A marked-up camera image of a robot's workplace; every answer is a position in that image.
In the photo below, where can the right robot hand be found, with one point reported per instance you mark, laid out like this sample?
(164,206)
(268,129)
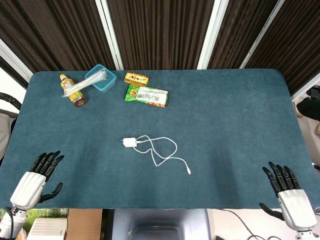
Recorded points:
(296,207)

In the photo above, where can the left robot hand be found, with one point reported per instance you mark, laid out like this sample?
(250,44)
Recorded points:
(28,187)

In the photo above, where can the white power adapter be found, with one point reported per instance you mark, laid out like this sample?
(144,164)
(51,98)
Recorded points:
(130,142)

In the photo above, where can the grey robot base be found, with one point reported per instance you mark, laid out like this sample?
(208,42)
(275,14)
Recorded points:
(160,222)

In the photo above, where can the green printed box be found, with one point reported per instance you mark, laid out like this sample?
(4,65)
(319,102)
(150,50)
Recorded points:
(50,213)

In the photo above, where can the brown cardboard box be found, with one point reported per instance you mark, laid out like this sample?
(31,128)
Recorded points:
(83,225)

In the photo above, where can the black chair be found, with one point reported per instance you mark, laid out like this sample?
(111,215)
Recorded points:
(8,100)

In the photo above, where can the black bag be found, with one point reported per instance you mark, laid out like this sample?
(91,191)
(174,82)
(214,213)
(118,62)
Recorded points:
(310,108)

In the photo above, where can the teal tablecloth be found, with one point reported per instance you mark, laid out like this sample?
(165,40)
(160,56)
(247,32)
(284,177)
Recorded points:
(225,137)

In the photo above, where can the yellow label drink bottle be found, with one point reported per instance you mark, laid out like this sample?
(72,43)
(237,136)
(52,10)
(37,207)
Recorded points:
(76,96)

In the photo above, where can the blue clear plastic container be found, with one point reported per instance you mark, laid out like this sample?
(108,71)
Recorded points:
(105,83)

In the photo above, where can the green snack packet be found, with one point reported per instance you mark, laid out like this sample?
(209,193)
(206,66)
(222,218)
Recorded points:
(147,96)

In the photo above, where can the red yellow small box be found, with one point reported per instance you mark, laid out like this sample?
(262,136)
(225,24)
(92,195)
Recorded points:
(136,78)

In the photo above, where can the dark brown curtain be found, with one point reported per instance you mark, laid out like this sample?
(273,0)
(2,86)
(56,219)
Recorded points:
(55,32)
(160,32)
(297,37)
(237,32)

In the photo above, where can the white partition post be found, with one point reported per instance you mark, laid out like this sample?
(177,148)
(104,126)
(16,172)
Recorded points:
(15,61)
(208,37)
(110,35)
(306,88)
(260,37)

